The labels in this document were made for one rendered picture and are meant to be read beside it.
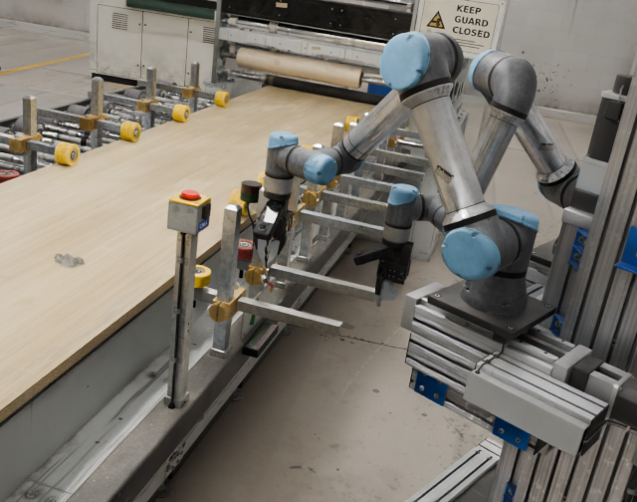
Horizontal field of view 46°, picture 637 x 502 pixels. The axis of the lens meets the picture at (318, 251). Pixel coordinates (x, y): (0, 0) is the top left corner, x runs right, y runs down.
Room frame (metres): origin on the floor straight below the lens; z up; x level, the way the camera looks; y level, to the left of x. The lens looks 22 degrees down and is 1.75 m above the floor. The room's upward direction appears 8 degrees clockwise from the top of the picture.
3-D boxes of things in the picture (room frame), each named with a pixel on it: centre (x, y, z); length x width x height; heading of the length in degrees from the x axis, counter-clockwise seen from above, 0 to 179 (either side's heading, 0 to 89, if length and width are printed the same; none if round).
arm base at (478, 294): (1.61, -0.42, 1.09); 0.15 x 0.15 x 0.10
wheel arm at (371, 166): (3.01, -0.14, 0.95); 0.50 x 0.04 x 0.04; 76
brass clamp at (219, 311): (1.80, 0.22, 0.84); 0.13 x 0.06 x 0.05; 166
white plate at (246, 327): (1.98, 0.15, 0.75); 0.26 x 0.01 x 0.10; 166
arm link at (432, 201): (1.98, -0.31, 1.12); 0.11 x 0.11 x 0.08; 18
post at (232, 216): (1.78, 0.23, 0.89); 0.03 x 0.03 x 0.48; 76
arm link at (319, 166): (1.81, 0.04, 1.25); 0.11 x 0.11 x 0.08; 53
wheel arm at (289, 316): (1.79, 0.13, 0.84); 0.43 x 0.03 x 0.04; 76
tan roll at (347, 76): (4.68, 0.08, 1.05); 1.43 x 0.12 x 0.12; 76
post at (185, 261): (1.52, 0.29, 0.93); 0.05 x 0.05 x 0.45; 76
